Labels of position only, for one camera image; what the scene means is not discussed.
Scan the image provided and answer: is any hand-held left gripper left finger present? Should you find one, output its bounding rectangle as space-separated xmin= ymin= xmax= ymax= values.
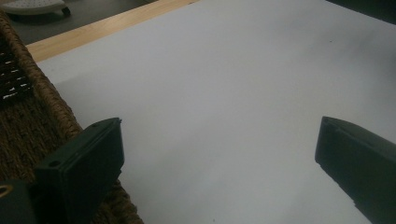
xmin=33 ymin=117 xmax=125 ymax=224

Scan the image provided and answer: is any brown woven basket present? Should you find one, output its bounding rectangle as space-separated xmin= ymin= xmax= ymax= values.
xmin=0 ymin=10 xmax=145 ymax=224

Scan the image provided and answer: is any white wheeled stand base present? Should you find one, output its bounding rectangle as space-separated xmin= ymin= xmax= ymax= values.
xmin=0 ymin=0 xmax=71 ymax=17

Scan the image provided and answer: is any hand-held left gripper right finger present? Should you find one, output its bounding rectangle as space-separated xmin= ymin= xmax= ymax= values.
xmin=314 ymin=116 xmax=396 ymax=224

